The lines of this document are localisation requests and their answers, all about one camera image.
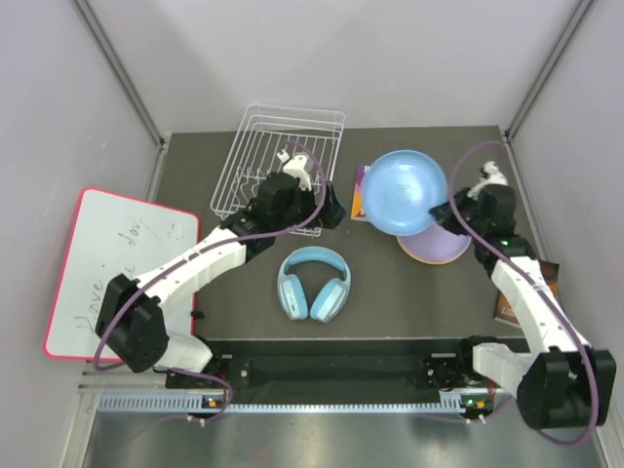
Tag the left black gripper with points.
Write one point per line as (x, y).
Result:
(331, 213)

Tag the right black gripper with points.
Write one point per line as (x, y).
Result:
(444, 217)

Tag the purple plate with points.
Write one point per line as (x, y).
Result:
(435, 243)

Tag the white wire dish rack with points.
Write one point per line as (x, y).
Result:
(267, 138)

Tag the blue plate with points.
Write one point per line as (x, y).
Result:
(399, 189)

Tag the orange plate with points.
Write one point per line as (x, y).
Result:
(435, 262)

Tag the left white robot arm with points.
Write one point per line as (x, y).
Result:
(131, 320)

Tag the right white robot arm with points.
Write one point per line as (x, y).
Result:
(562, 381)

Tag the Roald Dahl paperback book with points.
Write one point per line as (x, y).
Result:
(357, 210)

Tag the dark brown book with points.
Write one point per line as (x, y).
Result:
(519, 302)

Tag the light blue headphones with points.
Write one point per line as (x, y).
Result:
(313, 283)

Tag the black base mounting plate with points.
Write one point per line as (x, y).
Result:
(339, 371)

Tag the red-framed whiteboard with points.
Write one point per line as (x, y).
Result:
(111, 234)

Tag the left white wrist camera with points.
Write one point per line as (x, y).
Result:
(298, 165)

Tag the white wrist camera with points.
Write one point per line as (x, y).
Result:
(298, 165)
(489, 174)

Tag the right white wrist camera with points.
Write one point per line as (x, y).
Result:
(489, 174)

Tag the grey slotted cable duct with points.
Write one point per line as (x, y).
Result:
(201, 403)

